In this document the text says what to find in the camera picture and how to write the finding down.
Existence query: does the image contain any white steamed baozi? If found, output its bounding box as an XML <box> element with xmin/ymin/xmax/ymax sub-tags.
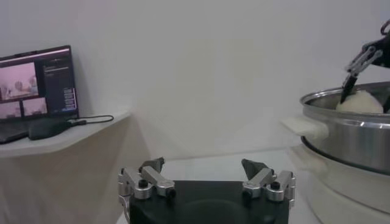
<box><xmin>335</xmin><ymin>89</ymin><xmax>385</xmax><ymax>115</ymax></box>

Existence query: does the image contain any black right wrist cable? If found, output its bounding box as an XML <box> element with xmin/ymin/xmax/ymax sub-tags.
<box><xmin>380</xmin><ymin>18</ymin><xmax>390</xmax><ymax>36</ymax></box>

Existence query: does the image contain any black laptop with dark screen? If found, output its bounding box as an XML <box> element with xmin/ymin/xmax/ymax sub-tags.
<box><xmin>0</xmin><ymin>44</ymin><xmax>80</xmax><ymax>145</ymax></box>

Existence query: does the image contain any stainless steel steamer basket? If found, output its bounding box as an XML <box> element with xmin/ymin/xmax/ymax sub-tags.
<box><xmin>299</xmin><ymin>81</ymin><xmax>390</xmax><ymax>176</ymax></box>

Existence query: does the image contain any cream electric cooking pot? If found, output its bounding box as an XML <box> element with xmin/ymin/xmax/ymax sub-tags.
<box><xmin>280</xmin><ymin>116</ymin><xmax>390</xmax><ymax>224</ymax></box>

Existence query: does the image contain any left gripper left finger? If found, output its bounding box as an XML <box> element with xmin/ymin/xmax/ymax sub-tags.
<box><xmin>118</xmin><ymin>156</ymin><xmax>177</xmax><ymax>223</ymax></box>

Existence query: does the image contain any black computer mouse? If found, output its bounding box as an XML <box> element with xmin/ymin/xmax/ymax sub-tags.
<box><xmin>27</xmin><ymin>119</ymin><xmax>73</xmax><ymax>141</ymax></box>

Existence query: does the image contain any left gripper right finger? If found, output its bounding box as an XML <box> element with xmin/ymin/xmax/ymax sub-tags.
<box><xmin>241</xmin><ymin>158</ymin><xmax>297</xmax><ymax>208</ymax></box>

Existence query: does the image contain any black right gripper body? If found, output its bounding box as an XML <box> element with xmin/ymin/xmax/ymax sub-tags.
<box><xmin>361</xmin><ymin>32</ymin><xmax>390</xmax><ymax>68</ymax></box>

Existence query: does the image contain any black looped dongle cable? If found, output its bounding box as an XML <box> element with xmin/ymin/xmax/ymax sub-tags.
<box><xmin>67</xmin><ymin>114</ymin><xmax>115</xmax><ymax>127</ymax></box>

